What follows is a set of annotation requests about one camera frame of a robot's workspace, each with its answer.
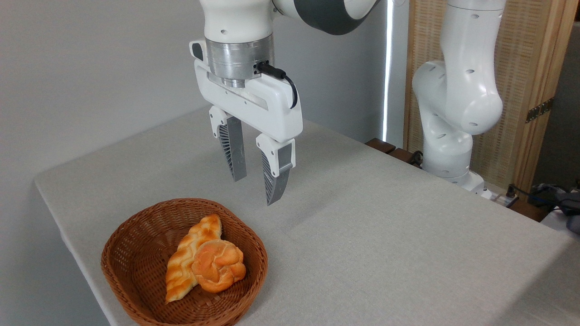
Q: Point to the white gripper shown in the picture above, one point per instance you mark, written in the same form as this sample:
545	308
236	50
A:
267	108

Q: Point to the round orange bread bun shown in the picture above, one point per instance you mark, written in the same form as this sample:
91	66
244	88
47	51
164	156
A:
218	267

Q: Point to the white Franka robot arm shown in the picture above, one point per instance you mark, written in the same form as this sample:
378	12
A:
462	90

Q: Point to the long braided bread loaf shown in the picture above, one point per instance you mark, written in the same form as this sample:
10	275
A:
181	267

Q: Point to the brown wicker basket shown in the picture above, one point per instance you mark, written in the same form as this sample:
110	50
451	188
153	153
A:
136	253

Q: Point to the grey tablecloth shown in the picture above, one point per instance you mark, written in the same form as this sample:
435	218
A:
385	253

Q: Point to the white power strip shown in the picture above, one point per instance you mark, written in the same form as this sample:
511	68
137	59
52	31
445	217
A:
498	198

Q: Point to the metal screen hinge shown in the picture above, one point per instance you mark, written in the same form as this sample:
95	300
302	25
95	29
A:
539	110

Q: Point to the dark grey bag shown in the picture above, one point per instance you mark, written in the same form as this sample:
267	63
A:
571	203

